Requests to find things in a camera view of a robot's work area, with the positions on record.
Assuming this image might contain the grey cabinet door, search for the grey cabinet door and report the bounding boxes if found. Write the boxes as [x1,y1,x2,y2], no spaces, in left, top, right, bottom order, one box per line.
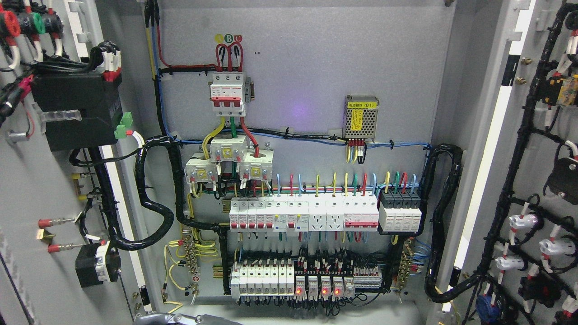
[420,0,577,325]
[0,0,149,325]

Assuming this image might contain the white current transformer group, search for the white current transformer group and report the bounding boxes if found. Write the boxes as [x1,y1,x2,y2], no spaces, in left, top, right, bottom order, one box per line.
[185,135,273,186]

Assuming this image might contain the white breaker and socket row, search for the white breaker and socket row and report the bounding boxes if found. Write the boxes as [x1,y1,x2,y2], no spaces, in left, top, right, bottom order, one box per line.
[229,193,378,236]

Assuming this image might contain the metal mesh power supply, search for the metal mesh power supply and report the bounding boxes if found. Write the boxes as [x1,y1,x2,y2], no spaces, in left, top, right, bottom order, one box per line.
[343,95,379,140]

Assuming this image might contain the red white main breaker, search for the red white main breaker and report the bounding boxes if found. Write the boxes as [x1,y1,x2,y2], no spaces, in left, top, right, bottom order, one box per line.
[210,72,254,117]

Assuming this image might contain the lower relay terminal row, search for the lower relay terminal row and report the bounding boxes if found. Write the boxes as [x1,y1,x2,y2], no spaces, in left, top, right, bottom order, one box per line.
[229,258,382,302]

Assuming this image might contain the black surge protector block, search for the black surge protector block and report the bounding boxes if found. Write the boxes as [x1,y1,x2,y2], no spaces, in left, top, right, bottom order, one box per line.
[378,190,424,237]

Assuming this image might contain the black digital power meter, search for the black digital power meter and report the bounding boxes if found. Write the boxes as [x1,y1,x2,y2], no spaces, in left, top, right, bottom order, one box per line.
[32,71,123,152]

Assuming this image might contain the black left cable harness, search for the black left cable harness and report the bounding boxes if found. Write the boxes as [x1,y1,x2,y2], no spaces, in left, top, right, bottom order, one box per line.
[68,41,232,296]

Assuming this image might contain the black cable harness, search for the black cable harness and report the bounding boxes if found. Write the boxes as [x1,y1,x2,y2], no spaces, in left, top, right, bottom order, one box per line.
[424,144,479,304]
[68,41,232,296]

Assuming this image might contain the black right cable harness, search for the black right cable harness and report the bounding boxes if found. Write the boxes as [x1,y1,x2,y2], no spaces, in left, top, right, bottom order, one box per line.
[424,144,479,304]

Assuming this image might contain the white rotary selector switch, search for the white rotary selector switch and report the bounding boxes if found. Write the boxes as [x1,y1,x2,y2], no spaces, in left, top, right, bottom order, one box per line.
[75,241,121,288]

